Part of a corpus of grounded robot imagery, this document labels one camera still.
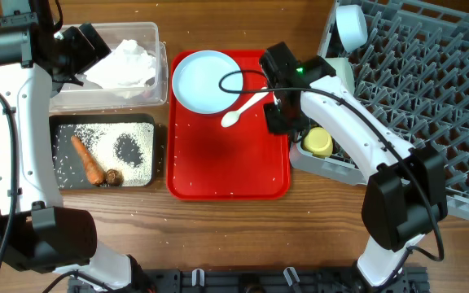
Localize yellow plastic cup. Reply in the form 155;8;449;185
302;127;333;158

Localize white tissue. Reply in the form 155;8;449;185
81;39;160;100

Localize white plastic spoon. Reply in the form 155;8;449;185
221;92;267;128

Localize mint green bowl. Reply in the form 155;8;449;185
326;58;355;94

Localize small red wrapper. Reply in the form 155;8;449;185
142;90;156;99

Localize light blue plate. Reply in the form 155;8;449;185
172;50;243;114

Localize white rice grains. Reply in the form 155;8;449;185
53;121;156;188

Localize light blue bowl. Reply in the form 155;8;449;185
335;5;368;53

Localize orange carrot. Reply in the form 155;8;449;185
71;135;106;186

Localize brown mushroom scrap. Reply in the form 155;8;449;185
105;169;124;186

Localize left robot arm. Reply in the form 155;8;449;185
0;0;155;292

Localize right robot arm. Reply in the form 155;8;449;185
259;42;448;291

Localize black waste tray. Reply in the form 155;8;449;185
49;112;156;190

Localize grey dishwasher rack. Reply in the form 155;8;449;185
289;0;469;224

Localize clear plastic bin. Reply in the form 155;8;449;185
50;22;169;112

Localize red serving tray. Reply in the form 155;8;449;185
166;49;291;201

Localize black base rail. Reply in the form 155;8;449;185
67;265;430;293

